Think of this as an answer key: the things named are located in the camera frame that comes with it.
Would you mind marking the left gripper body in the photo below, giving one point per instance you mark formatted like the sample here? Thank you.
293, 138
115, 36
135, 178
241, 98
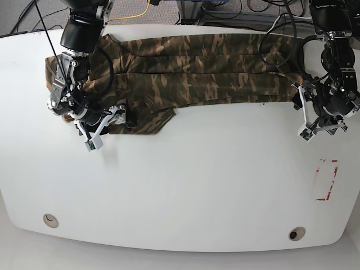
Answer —
325, 121

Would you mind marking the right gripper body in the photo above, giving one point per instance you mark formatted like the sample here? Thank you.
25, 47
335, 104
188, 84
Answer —
91, 124

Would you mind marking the camouflage t-shirt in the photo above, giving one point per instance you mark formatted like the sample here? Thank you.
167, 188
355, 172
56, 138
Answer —
159, 75

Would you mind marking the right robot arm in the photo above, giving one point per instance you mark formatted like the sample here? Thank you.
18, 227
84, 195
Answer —
85, 24

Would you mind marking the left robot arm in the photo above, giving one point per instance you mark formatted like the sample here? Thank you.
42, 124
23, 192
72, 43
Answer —
327, 102

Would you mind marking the red tape rectangle marking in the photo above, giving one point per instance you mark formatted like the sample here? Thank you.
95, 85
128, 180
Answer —
324, 179

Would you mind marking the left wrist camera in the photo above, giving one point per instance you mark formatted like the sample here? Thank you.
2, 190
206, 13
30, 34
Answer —
306, 133

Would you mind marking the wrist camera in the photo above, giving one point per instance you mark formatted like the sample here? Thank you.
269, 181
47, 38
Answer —
93, 143
306, 133

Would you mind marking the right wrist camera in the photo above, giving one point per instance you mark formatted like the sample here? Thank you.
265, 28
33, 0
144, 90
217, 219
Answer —
93, 143

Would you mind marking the right table cable grommet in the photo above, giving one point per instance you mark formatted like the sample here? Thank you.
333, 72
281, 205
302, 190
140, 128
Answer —
297, 233

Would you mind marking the table cable grommet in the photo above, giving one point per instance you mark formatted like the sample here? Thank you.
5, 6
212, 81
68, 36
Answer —
50, 220
297, 233

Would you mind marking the left table cable grommet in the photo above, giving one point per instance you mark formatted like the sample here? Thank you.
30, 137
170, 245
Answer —
50, 220

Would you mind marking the aluminium frame stand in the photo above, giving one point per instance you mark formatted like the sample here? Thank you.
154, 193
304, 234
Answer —
191, 12

